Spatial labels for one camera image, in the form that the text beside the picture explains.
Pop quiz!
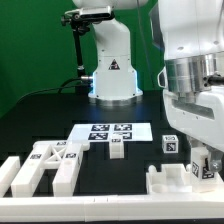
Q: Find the black cable on table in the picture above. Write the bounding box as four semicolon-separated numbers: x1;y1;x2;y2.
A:
16;78;93;105

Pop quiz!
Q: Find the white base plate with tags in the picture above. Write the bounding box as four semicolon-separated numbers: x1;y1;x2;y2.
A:
68;123;153;142

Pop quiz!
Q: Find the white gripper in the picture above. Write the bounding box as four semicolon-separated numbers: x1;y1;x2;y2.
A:
163;89;224;172

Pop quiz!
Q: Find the white U-shaped fence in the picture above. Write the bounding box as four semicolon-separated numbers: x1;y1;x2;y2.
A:
0;156;224;222

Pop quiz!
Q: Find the white chair seat part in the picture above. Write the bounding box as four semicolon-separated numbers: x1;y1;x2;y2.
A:
145;162;224;195

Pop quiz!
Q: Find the black camera on stand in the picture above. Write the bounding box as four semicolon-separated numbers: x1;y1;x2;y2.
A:
61;6;113;26

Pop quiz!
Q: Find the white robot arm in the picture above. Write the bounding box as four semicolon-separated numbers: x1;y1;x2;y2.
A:
73;0;224;172

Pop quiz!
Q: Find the white tagged cube left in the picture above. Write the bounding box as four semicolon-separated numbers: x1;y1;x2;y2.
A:
162;135;179;154

